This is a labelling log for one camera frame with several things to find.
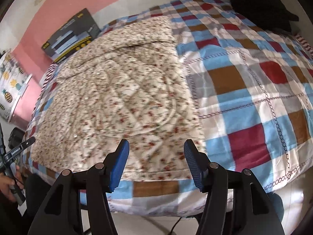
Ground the floral quilted cream garment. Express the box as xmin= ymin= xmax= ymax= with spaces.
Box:
xmin=31 ymin=16 xmax=204 ymax=181

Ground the person's left hand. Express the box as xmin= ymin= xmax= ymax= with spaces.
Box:
xmin=0 ymin=165 xmax=24 ymax=203

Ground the black bag on floor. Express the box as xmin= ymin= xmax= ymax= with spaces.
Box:
xmin=8 ymin=127 xmax=25 ymax=150

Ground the pineapple print storage box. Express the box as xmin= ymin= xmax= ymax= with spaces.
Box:
xmin=0 ymin=51 xmax=32 ymax=123

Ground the black cooker cardboard box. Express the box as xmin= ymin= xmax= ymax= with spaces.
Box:
xmin=41 ymin=8 xmax=100 ymax=64

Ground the black cable on floor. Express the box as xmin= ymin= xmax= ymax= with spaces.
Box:
xmin=168 ymin=215 xmax=189 ymax=235

